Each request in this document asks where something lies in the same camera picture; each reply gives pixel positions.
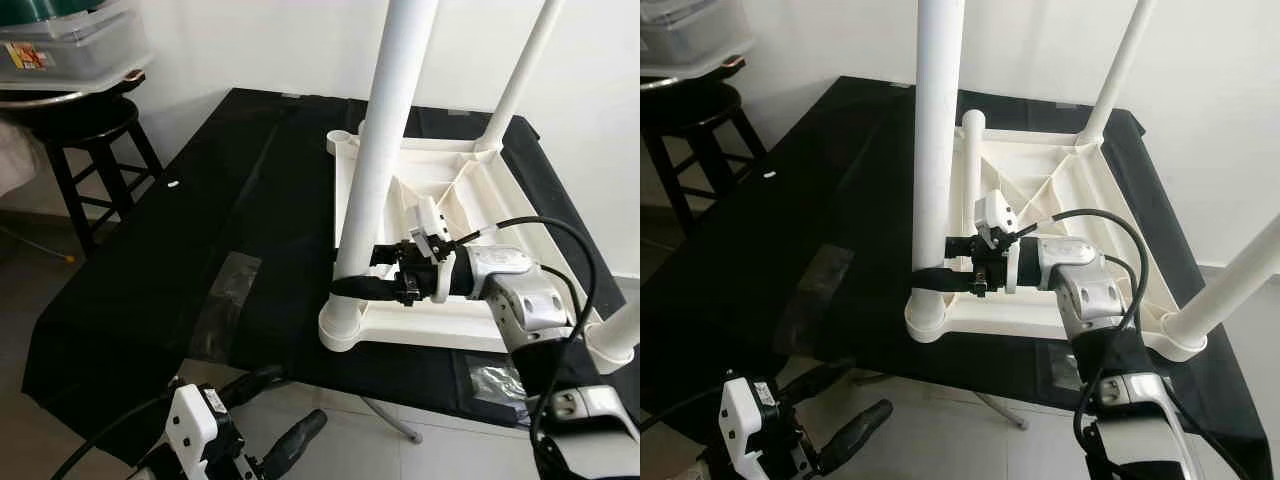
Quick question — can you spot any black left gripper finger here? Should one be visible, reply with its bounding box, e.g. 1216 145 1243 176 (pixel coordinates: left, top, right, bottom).
220 365 286 406
820 398 894 471
262 408 329 479
790 360 856 401

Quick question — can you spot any white plastic children table top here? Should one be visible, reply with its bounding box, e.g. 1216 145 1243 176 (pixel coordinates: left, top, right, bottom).
905 125 1211 363
318 125 641 373

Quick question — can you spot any black tablecloth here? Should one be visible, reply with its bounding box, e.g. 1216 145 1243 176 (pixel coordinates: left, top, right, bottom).
22 88 641 466
640 75 1276 479

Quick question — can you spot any black round stool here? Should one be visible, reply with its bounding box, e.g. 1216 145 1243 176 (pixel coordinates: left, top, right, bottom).
0 85 166 256
640 75 771 236

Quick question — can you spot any pink cloth cover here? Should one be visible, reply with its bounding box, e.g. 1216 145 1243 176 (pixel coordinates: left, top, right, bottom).
0 125 46 201

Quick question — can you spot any grey plastic storage box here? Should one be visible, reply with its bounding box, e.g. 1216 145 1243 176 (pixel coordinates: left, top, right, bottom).
0 0 151 86
640 0 756 76

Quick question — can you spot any dark green round lid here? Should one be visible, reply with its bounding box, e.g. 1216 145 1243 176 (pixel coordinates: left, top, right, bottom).
0 0 101 23

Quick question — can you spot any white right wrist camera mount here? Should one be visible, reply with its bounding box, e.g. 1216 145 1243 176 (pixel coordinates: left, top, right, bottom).
410 195 456 301
975 190 1021 296

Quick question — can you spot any grey metal table frame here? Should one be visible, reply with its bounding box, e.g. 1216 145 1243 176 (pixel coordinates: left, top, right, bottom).
975 390 1031 431
360 395 426 444

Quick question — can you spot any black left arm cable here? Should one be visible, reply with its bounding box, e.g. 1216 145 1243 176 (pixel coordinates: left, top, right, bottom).
50 395 176 480
640 385 726 431

